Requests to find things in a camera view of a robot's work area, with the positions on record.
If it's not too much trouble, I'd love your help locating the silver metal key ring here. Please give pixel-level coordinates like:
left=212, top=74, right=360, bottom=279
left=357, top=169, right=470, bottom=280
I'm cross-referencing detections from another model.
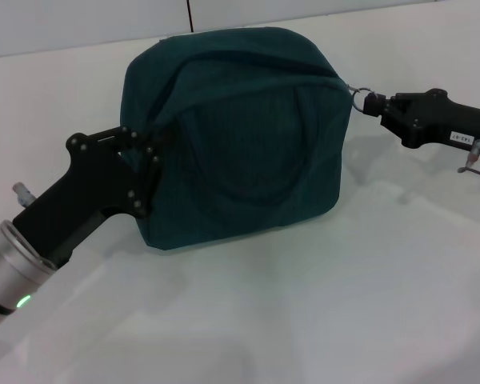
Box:
left=348, top=84, right=379, bottom=114

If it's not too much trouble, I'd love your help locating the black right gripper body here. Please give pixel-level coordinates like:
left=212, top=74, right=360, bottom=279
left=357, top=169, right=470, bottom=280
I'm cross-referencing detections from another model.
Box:
left=381, top=88, right=480, bottom=159

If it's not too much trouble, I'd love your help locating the dark teal fabric lunch bag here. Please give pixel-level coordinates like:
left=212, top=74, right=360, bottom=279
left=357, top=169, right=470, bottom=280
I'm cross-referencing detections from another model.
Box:
left=118, top=26, right=352, bottom=252

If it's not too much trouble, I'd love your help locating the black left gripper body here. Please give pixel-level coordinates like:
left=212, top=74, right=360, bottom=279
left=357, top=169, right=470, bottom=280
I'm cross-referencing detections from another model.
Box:
left=11, top=131, right=152, bottom=267

